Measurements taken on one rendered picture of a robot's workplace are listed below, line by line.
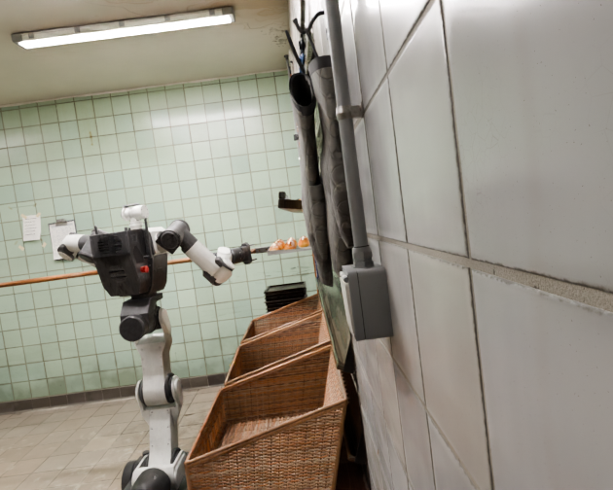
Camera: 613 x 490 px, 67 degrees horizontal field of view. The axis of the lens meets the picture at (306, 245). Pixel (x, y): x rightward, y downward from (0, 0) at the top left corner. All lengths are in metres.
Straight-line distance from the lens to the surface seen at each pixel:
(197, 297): 4.09
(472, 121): 0.25
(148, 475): 2.29
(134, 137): 4.22
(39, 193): 4.51
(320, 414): 1.35
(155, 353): 2.37
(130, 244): 2.13
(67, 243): 2.61
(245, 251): 2.61
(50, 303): 4.54
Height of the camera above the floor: 1.37
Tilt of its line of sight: 4 degrees down
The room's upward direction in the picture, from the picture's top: 7 degrees counter-clockwise
